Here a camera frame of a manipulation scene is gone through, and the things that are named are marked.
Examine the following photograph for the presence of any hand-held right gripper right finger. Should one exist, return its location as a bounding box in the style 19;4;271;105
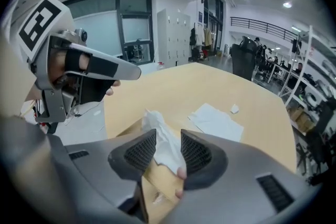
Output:
170;129;325;224

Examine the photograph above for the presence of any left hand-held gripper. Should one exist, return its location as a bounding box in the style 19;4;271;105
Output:
16;0;93;124

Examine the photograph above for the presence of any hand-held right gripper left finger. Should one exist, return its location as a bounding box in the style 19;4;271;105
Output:
62;128;158;224

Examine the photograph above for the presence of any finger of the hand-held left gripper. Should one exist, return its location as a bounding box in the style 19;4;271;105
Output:
87;49;143;81

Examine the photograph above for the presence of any person's left forearm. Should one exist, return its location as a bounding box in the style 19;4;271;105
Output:
0;28;43;119

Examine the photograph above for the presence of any white paper sheet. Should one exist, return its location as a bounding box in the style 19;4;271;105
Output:
187;102;244;143

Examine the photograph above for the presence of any tan cardboard tissue box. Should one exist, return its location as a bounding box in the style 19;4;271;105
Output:
115;118;184;205

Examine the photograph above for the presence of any person's left hand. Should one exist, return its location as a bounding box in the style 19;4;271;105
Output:
49;49;121;105

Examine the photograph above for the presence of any person's right hand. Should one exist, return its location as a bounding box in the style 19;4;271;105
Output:
175;166;188;200

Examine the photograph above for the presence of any black framed window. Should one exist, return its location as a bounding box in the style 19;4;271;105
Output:
62;0;153;64

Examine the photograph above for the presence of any grey metal locker cabinet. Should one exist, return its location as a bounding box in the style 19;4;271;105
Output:
157;8;191;68

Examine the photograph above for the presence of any rack of hanging garments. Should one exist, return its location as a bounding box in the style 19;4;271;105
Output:
189;22;215;49

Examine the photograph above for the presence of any wooden table with white legs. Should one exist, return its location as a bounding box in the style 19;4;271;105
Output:
103;61;298;174

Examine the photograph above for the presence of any brown cardboard box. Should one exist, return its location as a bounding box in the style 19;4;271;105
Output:
287;106;305;123
295;112;316;132

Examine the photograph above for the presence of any black framed glass door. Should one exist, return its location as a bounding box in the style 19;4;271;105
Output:
203;0;224;52

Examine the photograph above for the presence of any black office chair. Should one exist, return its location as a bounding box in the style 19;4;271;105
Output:
229;35;260;81

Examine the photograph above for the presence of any white metal shelf rack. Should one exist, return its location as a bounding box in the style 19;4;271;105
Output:
278;25;336;137

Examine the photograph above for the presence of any black balcony railing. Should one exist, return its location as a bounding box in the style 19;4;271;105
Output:
230;16;296;41

